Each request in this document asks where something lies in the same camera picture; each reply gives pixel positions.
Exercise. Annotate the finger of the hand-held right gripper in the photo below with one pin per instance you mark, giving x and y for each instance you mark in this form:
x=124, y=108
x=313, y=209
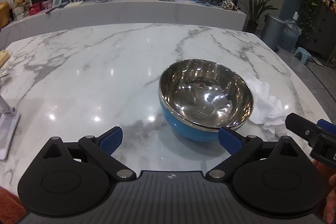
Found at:
x=325, y=126

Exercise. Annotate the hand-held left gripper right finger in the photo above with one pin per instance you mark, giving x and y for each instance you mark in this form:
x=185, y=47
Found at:
x=230, y=141

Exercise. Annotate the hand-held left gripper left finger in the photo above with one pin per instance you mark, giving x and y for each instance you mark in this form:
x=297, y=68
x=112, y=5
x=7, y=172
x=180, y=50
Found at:
x=113, y=140

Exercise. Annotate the blue steel bowl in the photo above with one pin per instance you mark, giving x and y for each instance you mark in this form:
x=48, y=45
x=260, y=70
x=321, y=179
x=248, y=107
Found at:
x=204, y=100

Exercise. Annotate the white paper towel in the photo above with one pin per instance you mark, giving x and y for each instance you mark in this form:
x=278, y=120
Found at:
x=267, y=106

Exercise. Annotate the person's right hand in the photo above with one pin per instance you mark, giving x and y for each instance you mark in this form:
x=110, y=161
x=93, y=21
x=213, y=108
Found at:
x=331, y=192

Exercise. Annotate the small blue stool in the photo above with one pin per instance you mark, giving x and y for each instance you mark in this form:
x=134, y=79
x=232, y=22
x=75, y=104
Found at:
x=302, y=53

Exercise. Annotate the dark cabinet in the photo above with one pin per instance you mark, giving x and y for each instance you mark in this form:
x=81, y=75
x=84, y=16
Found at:
x=324, y=29

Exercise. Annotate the large water bottle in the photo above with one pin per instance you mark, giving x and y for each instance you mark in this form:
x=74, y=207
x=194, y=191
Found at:
x=290, y=35

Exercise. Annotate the white phone stand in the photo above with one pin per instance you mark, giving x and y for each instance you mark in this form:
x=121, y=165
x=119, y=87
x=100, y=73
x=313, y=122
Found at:
x=8, y=129

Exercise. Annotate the silver trash can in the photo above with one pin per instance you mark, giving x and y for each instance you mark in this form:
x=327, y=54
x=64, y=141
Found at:
x=271, y=32

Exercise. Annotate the red clothing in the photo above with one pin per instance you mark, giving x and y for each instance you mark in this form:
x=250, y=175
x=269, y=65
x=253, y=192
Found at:
x=9, y=207

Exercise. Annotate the white marble tv console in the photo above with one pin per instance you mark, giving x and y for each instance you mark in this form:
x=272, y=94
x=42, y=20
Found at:
x=131, y=10

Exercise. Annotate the potted long-leaf plant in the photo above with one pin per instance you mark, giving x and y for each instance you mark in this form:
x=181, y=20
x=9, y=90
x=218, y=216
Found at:
x=253, y=11

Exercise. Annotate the black and white toy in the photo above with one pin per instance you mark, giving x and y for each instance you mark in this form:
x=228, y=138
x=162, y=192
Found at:
x=229, y=5

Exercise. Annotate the small white display device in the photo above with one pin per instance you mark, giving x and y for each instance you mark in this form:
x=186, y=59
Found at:
x=57, y=2

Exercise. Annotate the pink card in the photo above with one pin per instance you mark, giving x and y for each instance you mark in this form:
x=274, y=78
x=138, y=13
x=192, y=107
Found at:
x=47, y=5

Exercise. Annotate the red box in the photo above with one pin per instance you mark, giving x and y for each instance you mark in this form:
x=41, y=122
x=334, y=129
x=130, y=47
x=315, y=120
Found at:
x=34, y=9

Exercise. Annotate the teddy bear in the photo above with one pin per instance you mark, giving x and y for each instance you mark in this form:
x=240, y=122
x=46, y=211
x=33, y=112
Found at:
x=19, y=5

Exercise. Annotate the golden pot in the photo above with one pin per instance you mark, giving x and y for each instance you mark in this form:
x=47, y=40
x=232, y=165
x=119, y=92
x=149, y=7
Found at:
x=4, y=14

